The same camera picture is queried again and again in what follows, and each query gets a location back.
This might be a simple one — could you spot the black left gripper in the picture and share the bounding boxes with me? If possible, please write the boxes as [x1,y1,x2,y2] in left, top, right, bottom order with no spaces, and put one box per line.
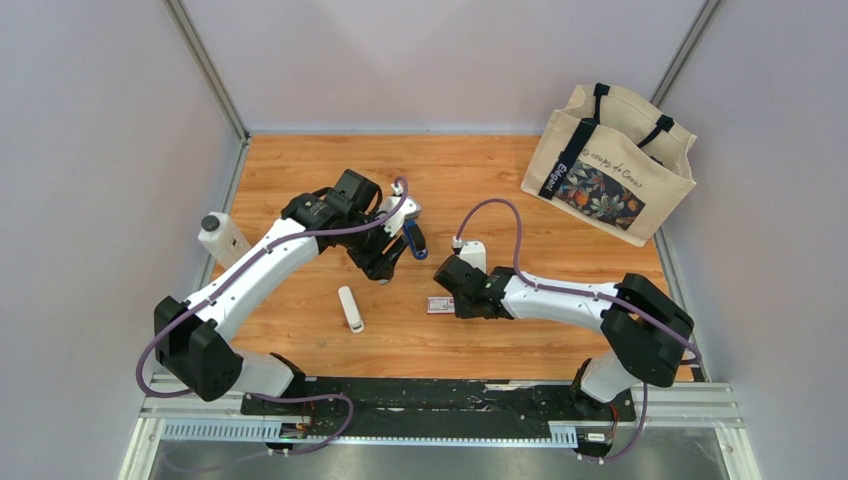
[343,207,410,283]

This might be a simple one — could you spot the blue stapler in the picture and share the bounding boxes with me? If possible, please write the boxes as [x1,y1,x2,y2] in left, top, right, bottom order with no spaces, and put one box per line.
[402,220,429,260]

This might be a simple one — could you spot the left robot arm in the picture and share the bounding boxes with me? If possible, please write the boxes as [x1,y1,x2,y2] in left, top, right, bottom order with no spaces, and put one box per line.
[141,169,421,415]

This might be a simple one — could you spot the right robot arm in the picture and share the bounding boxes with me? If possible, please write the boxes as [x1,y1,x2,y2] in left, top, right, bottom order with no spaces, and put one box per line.
[433,255,694,419]

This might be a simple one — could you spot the white red staple box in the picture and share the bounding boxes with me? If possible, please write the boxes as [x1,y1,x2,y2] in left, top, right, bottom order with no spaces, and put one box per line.
[427,296,455,314]

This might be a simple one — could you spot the white bottle black cap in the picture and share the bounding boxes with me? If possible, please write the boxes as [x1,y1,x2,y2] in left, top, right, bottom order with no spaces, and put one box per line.
[197,212,251,270]

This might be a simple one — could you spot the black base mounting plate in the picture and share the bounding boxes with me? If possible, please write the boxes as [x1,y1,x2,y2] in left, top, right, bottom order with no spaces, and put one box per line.
[240,377,638,440]

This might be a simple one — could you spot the canvas floral tote bag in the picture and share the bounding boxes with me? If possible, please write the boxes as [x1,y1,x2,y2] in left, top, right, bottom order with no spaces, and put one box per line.
[521,83,697,247]

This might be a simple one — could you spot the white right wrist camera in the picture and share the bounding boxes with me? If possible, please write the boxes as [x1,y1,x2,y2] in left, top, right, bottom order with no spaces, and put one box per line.
[452,237,487,273]

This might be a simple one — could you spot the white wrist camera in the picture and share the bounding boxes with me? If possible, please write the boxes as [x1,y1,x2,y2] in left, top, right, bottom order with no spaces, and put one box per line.
[377,182,422,237]
[452,237,487,273]

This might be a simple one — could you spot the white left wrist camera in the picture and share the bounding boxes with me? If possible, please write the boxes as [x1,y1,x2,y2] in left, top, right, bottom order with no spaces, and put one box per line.
[377,182,422,237]

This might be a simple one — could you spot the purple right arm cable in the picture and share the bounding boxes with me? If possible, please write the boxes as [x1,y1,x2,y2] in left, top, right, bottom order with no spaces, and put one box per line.
[453,197,704,463]

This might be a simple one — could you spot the aluminium frame rail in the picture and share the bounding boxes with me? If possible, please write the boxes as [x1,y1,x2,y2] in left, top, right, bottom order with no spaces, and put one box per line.
[140,377,744,449]

